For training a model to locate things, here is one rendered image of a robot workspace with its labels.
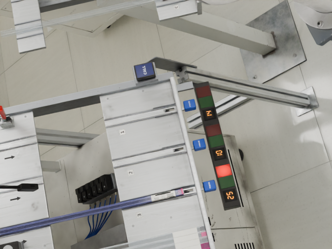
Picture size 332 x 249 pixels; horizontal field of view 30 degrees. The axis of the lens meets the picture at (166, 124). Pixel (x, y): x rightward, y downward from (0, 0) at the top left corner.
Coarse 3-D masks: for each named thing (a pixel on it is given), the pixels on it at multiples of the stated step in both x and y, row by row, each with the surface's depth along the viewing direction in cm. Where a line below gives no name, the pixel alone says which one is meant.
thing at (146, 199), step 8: (176, 192) 153; (136, 200) 152; (144, 200) 152; (96, 208) 152; (104, 208) 152; (112, 208) 152; (120, 208) 153; (56, 216) 152; (64, 216) 152; (72, 216) 152; (80, 216) 152; (24, 224) 152; (32, 224) 152; (40, 224) 152; (48, 224) 152; (0, 232) 151; (8, 232) 151
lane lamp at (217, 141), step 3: (216, 135) 159; (219, 135) 159; (210, 138) 159; (213, 138) 159; (216, 138) 159; (219, 138) 159; (222, 138) 159; (210, 141) 159; (213, 141) 159; (216, 141) 159; (219, 141) 159; (222, 141) 159; (210, 144) 158; (213, 144) 158; (216, 144) 158; (219, 144) 158; (222, 144) 158; (210, 147) 158
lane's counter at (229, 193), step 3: (231, 189) 154; (234, 189) 154; (225, 192) 154; (228, 192) 154; (231, 192) 154; (234, 192) 154; (225, 195) 154; (228, 195) 154; (231, 195) 154; (234, 195) 154; (225, 198) 154; (228, 198) 154; (231, 198) 154; (234, 198) 154; (237, 198) 154; (225, 201) 154; (228, 201) 154; (231, 201) 154
